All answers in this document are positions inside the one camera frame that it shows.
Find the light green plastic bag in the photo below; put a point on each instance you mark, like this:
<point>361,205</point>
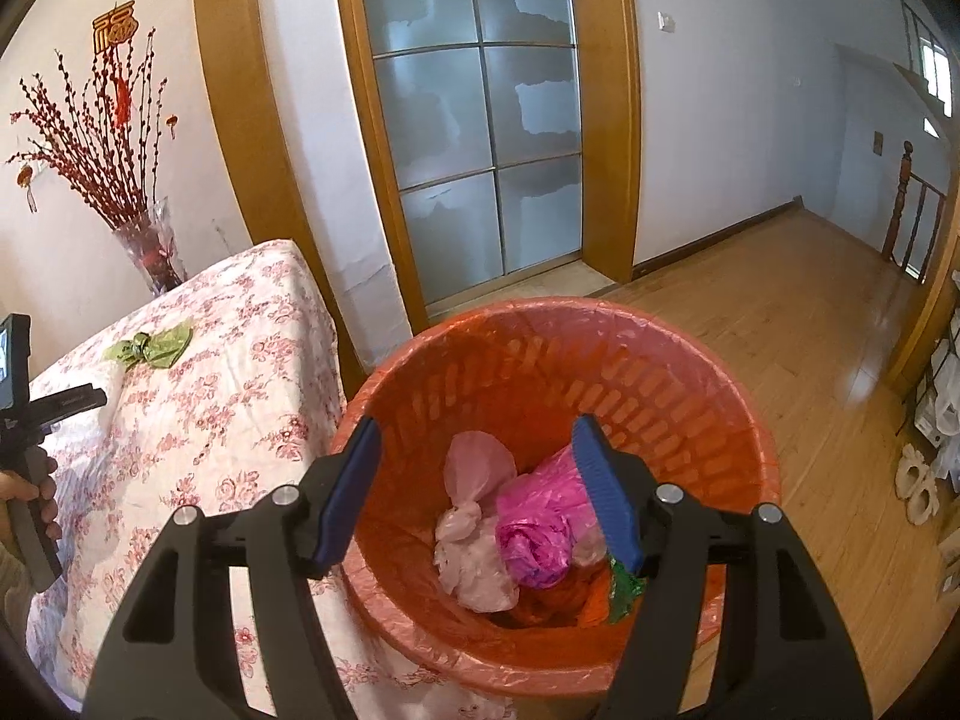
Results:
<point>161,345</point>

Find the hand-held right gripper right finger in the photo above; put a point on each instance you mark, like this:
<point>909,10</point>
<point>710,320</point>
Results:
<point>607,495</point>

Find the pink plastic bag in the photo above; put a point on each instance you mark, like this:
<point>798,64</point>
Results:
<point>540,532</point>

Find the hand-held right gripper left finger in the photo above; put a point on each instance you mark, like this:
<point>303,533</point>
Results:
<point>345,495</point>

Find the window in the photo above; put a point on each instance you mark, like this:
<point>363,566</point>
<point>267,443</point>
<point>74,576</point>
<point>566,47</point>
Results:
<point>936,67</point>

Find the person's left hand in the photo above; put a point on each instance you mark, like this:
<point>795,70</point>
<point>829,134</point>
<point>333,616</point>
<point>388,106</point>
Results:
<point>16,487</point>

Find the dark green plastic bag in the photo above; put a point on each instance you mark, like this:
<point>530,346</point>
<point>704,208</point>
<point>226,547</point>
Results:
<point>622,592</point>

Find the white slipper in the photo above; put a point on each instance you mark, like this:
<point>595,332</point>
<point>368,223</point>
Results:
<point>911,469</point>
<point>924,506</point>

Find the brown wall plate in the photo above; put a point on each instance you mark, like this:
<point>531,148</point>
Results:
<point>878,144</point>

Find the white storage rack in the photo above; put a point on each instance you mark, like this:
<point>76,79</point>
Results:
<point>937,405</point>

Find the frosted glass sliding door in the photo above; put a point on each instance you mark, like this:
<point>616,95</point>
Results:
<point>450,105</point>

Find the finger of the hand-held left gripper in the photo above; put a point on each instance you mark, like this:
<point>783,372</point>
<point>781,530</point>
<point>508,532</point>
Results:
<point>71,399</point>

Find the orange plastic bag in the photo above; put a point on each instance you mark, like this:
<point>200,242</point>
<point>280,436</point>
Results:
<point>570,604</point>

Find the wooden stair railing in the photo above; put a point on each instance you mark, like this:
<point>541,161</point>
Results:
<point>900,195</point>

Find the red hanging wall ornament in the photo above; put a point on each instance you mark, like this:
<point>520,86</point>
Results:
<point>116,26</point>

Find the glass vase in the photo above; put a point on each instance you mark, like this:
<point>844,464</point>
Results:
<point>154,255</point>

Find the person's left forearm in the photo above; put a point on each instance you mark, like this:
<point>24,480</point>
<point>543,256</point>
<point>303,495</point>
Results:
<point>9,577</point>

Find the wooden door frame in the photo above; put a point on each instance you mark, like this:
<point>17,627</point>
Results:
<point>607,127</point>

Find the red blossom branches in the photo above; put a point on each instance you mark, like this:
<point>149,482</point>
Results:
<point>97,165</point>

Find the small white wall switch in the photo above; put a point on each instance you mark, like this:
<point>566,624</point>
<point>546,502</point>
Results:
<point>666,21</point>

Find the small red lantern ornament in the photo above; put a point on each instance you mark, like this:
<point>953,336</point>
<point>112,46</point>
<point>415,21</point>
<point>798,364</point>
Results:
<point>172,124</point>
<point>26,178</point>

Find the orange plastic waste basket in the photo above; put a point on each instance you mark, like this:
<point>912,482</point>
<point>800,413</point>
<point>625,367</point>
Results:
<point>487,360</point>

